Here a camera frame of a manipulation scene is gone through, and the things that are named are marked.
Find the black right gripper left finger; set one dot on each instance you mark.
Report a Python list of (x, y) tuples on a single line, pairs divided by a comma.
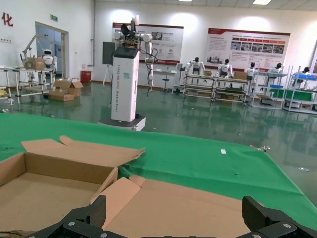
[(97, 210)]

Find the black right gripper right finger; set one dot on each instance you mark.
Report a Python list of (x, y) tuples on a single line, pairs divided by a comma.
[(252, 213)]

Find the flat mobile robot base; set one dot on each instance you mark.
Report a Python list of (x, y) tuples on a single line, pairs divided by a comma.
[(138, 124)]

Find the open brown cardboard box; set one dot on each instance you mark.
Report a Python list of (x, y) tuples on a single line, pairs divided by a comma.
[(49, 193), (173, 210)]

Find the metal table clip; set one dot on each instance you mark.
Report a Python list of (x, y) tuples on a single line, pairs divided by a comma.
[(261, 148)]

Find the small pale scrap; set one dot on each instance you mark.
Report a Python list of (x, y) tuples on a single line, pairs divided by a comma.
[(303, 169)]

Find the white label sticker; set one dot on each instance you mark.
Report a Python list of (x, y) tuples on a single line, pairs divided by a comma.
[(223, 151)]

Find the green tablecloth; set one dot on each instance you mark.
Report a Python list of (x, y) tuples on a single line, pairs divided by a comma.
[(198, 161)]

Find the tall white shelf rack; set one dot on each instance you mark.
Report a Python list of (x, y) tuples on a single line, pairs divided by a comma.
[(276, 75), (299, 109)]

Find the closed flat brown carton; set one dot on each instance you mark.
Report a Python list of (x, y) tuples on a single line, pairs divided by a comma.
[(59, 95)]

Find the open-flapped brown carton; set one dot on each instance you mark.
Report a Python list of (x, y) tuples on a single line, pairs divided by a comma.
[(74, 90)]

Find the green shelf panel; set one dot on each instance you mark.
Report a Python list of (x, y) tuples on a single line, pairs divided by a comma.
[(297, 95)]

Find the white tower robot column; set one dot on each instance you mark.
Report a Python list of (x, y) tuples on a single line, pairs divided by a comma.
[(125, 86)]

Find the blue plastic bin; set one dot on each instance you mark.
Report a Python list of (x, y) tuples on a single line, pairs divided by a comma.
[(304, 77), (277, 86)]

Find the red bin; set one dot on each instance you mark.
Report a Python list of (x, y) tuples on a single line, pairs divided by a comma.
[(86, 77)]

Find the low pipe roller rack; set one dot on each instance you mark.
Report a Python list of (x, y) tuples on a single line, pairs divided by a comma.
[(198, 77), (230, 80)]

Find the black-headed white humanoid robot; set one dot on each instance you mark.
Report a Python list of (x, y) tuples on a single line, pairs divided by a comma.
[(306, 70), (226, 68), (275, 70), (250, 72), (196, 65)]

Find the small brown cardboard carton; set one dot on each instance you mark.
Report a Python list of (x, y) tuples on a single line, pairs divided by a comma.
[(208, 73)]

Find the white pipe rack workbench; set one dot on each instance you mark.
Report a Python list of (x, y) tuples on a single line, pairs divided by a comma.
[(17, 81)]

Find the white desk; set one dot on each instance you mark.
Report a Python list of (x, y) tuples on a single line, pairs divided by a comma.
[(164, 72)]

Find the black screen on stand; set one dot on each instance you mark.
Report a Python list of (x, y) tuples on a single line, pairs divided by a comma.
[(108, 53)]

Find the round-headed white service robot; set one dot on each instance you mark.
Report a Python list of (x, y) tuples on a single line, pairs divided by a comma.
[(48, 59)]

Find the red-trimmed information board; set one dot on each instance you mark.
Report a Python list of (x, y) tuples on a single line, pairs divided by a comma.
[(247, 39), (315, 57), (171, 42)]

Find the grey vertical pipe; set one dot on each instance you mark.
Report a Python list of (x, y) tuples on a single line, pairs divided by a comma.
[(93, 29)]

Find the green exit sign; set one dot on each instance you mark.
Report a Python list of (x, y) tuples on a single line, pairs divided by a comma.
[(54, 18)]

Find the red Chinese character sign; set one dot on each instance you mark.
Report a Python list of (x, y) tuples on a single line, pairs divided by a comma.
[(9, 21)]

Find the ceiling light panel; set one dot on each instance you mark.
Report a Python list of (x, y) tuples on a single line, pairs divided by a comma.
[(262, 1)]

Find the grey doorway frame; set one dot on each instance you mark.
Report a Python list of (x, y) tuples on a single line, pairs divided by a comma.
[(65, 54)]

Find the white gantry frame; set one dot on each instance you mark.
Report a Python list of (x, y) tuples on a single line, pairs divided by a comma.
[(28, 45)]

